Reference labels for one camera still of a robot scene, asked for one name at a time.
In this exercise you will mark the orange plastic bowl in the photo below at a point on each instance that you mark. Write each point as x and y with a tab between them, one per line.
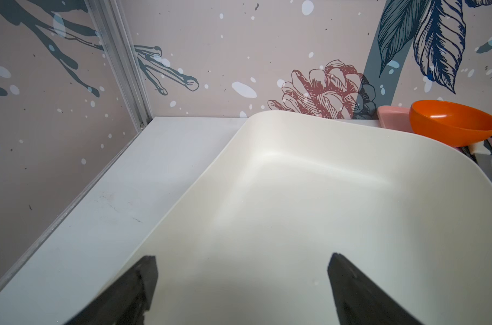
455	125

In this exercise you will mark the pink plastic tray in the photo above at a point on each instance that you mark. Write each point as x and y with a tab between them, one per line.
394	118

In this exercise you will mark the cream plastic storage box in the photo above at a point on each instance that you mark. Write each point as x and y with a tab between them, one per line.
250	241

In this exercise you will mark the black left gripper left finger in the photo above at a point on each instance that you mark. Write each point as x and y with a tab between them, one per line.
126	300

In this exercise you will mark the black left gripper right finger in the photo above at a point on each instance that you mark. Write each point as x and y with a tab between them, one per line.
358	300

